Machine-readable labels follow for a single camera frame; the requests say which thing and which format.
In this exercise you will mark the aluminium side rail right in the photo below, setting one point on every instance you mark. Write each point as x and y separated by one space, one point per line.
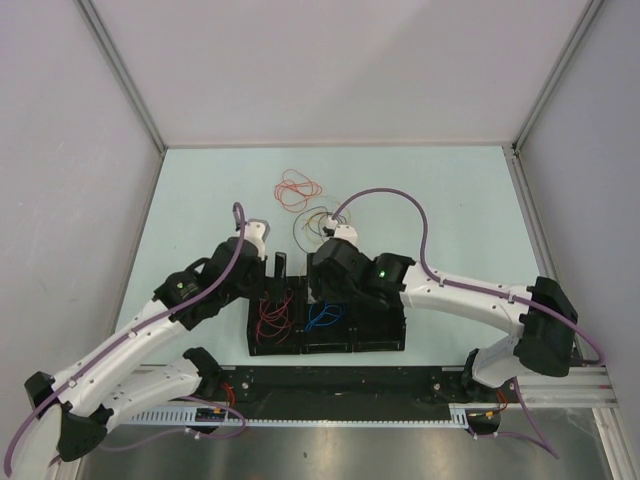
533 224

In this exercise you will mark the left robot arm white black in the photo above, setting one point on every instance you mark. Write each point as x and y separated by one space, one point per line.
182 302

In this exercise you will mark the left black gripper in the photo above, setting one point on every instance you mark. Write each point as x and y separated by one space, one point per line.
267 287

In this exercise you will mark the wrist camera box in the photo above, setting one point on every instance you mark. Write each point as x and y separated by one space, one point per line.
335 228
256 233

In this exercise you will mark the aluminium frame rail front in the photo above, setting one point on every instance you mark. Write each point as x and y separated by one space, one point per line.
560 385

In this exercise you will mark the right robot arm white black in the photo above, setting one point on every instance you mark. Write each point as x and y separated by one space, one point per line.
538 320

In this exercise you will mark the aluminium corner post right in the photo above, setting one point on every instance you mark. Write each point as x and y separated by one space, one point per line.
560 67

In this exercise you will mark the black three-compartment tray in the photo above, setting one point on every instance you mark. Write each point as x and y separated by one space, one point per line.
297 327

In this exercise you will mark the aluminium corner post left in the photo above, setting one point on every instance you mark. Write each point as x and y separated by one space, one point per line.
108 48

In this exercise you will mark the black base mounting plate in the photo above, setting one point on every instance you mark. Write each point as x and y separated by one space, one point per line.
365 394

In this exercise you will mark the grey slotted cable duct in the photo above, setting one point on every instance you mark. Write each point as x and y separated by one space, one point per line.
192 416

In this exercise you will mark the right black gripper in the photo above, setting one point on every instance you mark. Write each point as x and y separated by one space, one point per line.
313 273

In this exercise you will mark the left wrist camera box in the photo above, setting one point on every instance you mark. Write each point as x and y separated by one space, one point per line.
256 233

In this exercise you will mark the aluminium corner post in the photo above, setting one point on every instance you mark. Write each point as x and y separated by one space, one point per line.
560 67
108 48

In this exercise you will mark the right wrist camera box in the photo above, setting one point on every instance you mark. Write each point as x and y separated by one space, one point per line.
335 228

